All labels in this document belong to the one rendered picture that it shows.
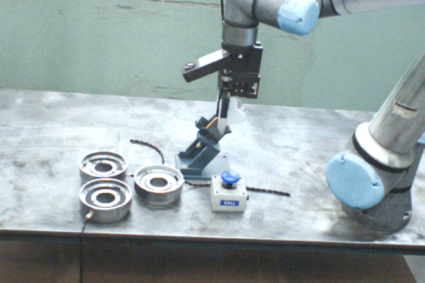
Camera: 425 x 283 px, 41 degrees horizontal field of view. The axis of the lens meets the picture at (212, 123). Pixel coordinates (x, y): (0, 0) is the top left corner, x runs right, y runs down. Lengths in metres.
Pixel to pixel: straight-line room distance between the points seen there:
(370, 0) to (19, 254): 0.99
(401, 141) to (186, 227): 0.45
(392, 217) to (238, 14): 0.53
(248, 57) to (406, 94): 0.36
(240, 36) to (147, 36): 1.65
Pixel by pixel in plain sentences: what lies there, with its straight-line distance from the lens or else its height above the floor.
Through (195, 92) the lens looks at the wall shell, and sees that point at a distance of 2.91.
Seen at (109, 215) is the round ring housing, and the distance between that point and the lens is 1.15.
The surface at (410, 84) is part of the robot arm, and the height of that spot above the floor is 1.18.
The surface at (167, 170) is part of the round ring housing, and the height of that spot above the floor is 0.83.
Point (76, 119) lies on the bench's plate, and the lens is 1.53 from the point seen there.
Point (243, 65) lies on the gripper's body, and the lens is 1.22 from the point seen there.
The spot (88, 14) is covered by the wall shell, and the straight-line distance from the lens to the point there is 2.78.
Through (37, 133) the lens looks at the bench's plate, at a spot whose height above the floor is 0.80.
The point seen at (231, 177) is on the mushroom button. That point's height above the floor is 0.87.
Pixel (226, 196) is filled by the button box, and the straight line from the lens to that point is 1.20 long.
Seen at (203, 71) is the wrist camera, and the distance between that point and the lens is 1.21.
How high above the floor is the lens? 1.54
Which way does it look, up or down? 29 degrees down
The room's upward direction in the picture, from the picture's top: 7 degrees clockwise
